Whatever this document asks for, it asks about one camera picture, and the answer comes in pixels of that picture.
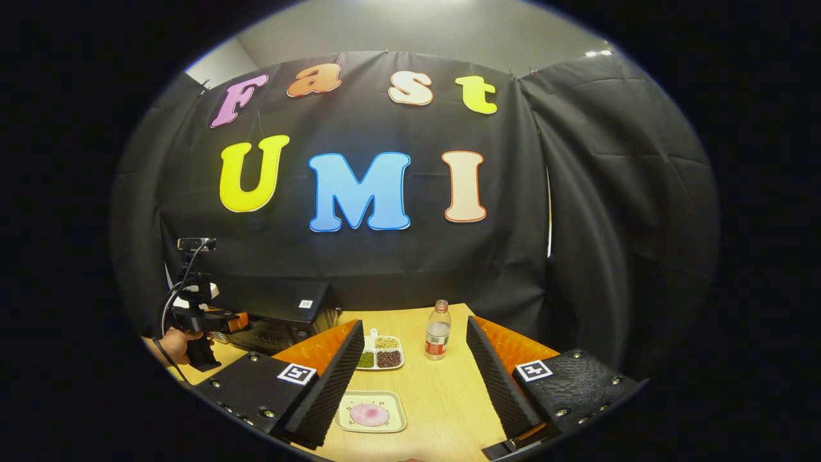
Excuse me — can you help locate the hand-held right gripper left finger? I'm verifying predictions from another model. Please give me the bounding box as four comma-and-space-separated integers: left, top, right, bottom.
192, 319, 365, 450

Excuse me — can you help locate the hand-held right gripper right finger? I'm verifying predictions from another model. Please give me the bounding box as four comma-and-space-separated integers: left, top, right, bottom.
466, 316, 642, 442

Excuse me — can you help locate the cream square food plate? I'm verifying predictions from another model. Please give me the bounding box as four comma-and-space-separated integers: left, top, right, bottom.
335, 390, 407, 434

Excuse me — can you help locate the pink meat slice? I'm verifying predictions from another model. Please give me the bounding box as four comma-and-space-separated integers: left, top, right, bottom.
350, 403, 390, 427

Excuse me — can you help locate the black electric oven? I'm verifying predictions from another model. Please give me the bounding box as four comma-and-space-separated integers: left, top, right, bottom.
215, 279, 341, 355

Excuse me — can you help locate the white divided bean tray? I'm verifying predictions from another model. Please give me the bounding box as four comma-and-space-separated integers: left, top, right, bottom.
356, 329, 405, 371

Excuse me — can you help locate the clear bottle with red label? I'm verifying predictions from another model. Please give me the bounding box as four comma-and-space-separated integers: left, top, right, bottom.
425, 300, 452, 361

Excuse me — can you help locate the black camera cable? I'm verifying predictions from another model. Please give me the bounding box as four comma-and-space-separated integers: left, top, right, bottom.
152, 239, 216, 386

